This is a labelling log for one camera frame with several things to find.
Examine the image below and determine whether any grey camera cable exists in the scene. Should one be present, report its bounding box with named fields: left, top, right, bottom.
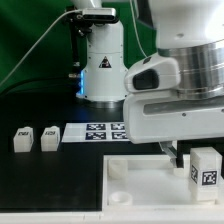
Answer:
left=0, top=9, right=83, bottom=88

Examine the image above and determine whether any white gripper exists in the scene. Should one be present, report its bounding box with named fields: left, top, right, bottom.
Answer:
left=123, top=93, right=224, bottom=168

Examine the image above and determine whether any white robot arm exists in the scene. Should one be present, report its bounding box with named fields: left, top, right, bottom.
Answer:
left=123, top=0, right=224, bottom=154

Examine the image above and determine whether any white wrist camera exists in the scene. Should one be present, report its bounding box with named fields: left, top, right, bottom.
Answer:
left=124, top=53, right=181, bottom=98

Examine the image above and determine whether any white square table top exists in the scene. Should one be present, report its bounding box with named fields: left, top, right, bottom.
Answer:
left=102, top=155, right=224, bottom=209

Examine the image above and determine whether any black camera on stand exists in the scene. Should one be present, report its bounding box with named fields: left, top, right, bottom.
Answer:
left=64, top=6, right=118, bottom=79

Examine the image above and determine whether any white sheet with markers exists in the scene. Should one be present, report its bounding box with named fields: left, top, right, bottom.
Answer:
left=62, top=122, right=128, bottom=143

